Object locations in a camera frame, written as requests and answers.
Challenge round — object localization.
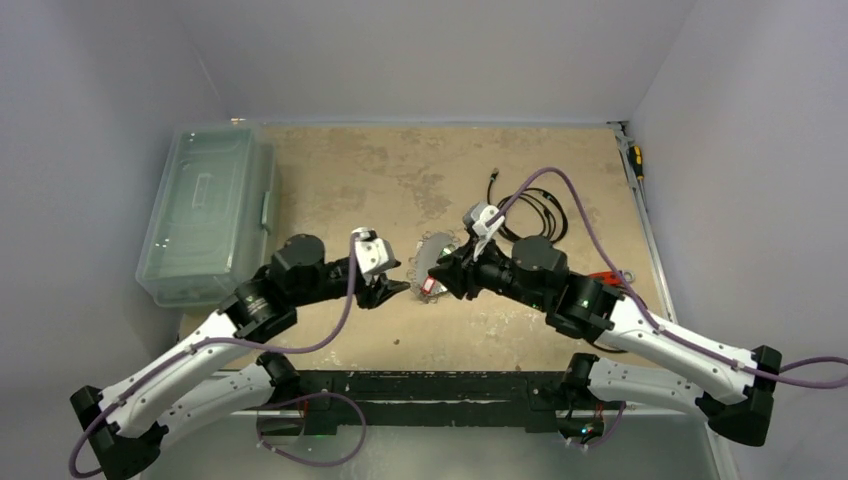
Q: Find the green tagged key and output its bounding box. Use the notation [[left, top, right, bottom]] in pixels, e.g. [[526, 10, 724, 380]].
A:
[[439, 245, 456, 257]]

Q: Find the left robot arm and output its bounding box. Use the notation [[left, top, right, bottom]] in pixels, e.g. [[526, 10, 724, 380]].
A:
[[68, 227, 410, 479]]

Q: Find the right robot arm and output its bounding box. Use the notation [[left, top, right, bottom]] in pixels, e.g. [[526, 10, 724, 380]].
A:
[[428, 236, 782, 447]]

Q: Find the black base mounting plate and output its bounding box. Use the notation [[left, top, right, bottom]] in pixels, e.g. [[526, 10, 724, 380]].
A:
[[263, 370, 598, 435]]

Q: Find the translucent green storage box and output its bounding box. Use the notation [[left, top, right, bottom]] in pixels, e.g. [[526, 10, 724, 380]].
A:
[[136, 124, 278, 308]]

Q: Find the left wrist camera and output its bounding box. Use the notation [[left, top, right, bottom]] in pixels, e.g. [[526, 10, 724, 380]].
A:
[[352, 227, 401, 283]]

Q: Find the coiled black cable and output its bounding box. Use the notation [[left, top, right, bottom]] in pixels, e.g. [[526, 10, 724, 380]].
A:
[[486, 169, 570, 245]]

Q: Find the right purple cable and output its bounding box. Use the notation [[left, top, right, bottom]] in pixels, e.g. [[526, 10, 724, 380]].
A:
[[490, 166, 848, 391]]

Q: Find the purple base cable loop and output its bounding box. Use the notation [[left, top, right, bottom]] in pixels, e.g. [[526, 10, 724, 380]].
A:
[[254, 390, 368, 469]]

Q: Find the red handled adjustable wrench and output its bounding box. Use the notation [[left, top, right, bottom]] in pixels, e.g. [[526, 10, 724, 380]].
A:
[[589, 270, 635, 287]]

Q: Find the yellow handled screwdriver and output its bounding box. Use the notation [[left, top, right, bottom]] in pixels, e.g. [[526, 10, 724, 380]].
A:
[[627, 145, 645, 182]]

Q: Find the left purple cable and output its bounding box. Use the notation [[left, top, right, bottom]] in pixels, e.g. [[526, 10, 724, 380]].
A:
[[67, 231, 369, 480]]

